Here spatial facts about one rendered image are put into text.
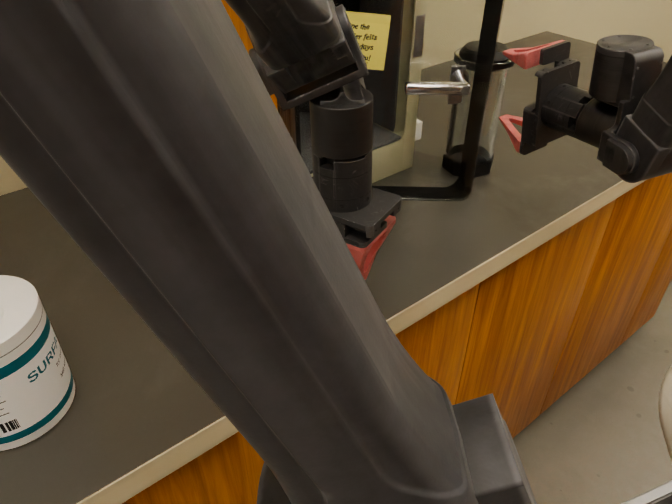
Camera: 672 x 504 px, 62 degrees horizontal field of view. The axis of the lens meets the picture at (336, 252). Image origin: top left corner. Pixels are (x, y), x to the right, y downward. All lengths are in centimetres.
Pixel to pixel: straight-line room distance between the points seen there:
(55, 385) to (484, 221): 70
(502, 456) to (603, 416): 182
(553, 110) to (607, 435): 138
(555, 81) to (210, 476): 68
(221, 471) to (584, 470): 128
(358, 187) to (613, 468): 152
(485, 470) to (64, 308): 75
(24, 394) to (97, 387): 11
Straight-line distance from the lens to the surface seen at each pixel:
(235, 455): 81
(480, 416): 22
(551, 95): 78
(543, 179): 117
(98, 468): 69
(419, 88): 81
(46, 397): 71
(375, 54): 84
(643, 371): 223
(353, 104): 49
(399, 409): 17
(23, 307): 67
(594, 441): 196
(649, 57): 70
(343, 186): 52
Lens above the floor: 149
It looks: 37 degrees down
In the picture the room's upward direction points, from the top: straight up
